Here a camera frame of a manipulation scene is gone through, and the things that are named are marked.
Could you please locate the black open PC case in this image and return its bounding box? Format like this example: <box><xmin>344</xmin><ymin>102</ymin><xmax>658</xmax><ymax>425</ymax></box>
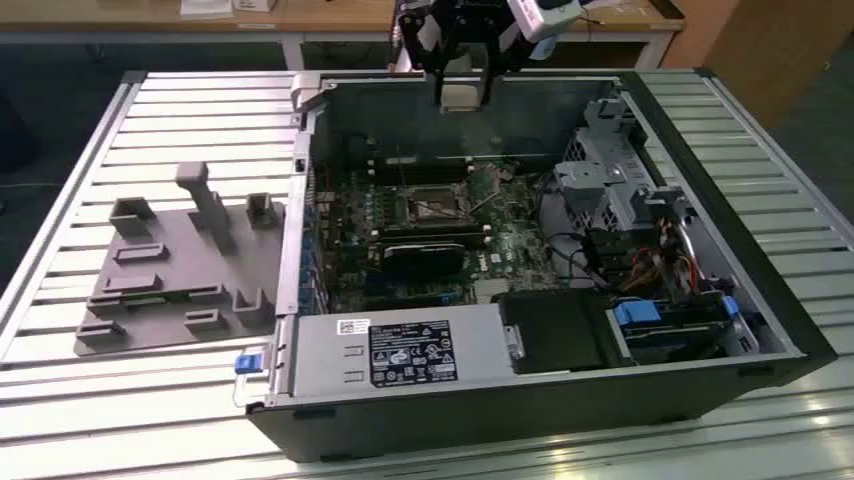
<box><xmin>243</xmin><ymin>68</ymin><xmax>839</xmax><ymax>464</ymax></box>

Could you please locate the small silver heat sink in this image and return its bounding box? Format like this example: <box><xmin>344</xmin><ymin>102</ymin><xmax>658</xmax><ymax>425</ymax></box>
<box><xmin>472</xmin><ymin>278</ymin><xmax>510</xmax><ymax>302</ymax></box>

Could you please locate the green RAM stick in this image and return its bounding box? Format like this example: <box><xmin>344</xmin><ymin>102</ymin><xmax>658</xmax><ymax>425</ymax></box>
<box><xmin>119</xmin><ymin>294</ymin><xmax>195</xmax><ymax>305</ymax></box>

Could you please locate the green motherboard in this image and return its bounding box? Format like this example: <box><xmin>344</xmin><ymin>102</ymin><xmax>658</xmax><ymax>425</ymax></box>
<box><xmin>311</xmin><ymin>157</ymin><xmax>563</xmax><ymax>315</ymax></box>

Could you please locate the yellow orange wire bundle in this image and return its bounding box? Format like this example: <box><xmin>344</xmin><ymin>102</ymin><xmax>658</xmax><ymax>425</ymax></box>
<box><xmin>618</xmin><ymin>218</ymin><xmax>710</xmax><ymax>302</ymax></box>

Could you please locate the grey metal drive cage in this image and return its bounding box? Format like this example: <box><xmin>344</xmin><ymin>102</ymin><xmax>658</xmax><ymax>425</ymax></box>
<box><xmin>551</xmin><ymin>96</ymin><xmax>703</xmax><ymax>232</ymax></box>

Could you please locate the grey parts rack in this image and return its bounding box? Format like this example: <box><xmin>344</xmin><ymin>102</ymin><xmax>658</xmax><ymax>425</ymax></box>
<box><xmin>72</xmin><ymin>162</ymin><xmax>295</xmax><ymax>358</ymax></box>

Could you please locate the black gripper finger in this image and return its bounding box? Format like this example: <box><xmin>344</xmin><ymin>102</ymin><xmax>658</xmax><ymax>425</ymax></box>
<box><xmin>483</xmin><ymin>16</ymin><xmax>523</xmax><ymax>107</ymax></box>
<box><xmin>398</xmin><ymin>13</ymin><xmax>463</xmax><ymax>107</ymax></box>

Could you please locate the black looped cable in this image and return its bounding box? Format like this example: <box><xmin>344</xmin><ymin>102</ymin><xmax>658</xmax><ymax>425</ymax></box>
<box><xmin>542</xmin><ymin>233</ymin><xmax>610</xmax><ymax>292</ymax></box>

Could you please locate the blue disk carrier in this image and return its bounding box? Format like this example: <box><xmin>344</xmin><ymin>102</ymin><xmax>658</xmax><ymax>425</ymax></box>
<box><xmin>611</xmin><ymin>298</ymin><xmax>663</xmax><ymax>330</ymax></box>

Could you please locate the brown wooden cabinet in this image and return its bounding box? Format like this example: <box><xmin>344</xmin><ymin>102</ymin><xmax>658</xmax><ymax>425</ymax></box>
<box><xmin>659</xmin><ymin>0</ymin><xmax>854</xmax><ymax>130</ymax></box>

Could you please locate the grey power supply black label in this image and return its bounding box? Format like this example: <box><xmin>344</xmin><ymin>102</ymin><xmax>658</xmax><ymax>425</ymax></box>
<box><xmin>284</xmin><ymin>306</ymin><xmax>519</xmax><ymax>397</ymax></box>

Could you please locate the long wooden desk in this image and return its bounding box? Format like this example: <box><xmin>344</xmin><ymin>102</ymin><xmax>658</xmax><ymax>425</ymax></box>
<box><xmin>0</xmin><ymin>0</ymin><xmax>687</xmax><ymax>71</ymax></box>

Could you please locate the black graphics card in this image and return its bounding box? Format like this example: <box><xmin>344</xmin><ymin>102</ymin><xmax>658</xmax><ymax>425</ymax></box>
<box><xmin>375</xmin><ymin>241</ymin><xmax>468</xmax><ymax>277</ymax></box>

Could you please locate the CPU socket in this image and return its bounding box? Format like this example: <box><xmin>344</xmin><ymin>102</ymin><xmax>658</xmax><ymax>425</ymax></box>
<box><xmin>398</xmin><ymin>183</ymin><xmax>480</xmax><ymax>230</ymax></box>

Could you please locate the blue case latch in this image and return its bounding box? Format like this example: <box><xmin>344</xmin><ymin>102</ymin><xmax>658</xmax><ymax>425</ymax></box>
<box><xmin>233</xmin><ymin>349</ymin><xmax>265</xmax><ymax>376</ymax></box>

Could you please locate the silver white wrist camera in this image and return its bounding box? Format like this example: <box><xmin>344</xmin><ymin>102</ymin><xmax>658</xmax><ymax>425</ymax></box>
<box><xmin>506</xmin><ymin>0</ymin><xmax>583</xmax><ymax>44</ymax></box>

